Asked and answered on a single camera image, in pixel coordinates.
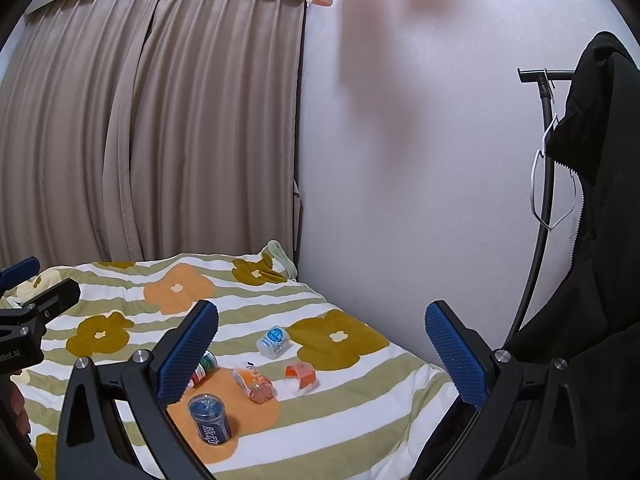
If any pale green cloth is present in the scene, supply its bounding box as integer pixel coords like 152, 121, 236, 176
263, 240, 298, 279

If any white wire hanger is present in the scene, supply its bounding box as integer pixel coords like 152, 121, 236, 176
530, 115, 579, 232

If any floral striped blanket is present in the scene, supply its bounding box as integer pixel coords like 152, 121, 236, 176
0, 252, 459, 480

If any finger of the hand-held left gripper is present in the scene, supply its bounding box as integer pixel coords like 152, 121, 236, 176
19, 277, 82, 320
0, 256, 41, 287

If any black coat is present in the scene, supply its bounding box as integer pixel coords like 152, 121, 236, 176
415, 31, 640, 480

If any clear cup with orange band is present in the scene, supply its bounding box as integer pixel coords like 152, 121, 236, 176
282, 361, 320, 399

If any white blue-labelled plastic cup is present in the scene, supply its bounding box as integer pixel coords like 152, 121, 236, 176
256, 326, 294, 360

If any black clothes rack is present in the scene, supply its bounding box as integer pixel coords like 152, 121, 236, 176
504, 67, 577, 347

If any dark blue drink can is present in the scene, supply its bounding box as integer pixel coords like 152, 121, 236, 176
187, 394, 234, 445

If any person's left hand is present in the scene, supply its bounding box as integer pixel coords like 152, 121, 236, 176
7, 370, 32, 434

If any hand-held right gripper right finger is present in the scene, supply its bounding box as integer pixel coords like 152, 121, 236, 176
410, 300, 618, 480

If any beige curtain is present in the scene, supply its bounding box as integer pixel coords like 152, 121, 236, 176
0, 0, 307, 301

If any orange snack packet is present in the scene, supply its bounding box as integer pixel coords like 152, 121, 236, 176
231, 360, 275, 405

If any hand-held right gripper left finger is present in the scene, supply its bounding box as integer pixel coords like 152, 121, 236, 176
54, 300, 219, 480

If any green and red can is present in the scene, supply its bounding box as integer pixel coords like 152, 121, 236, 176
187, 350, 219, 390

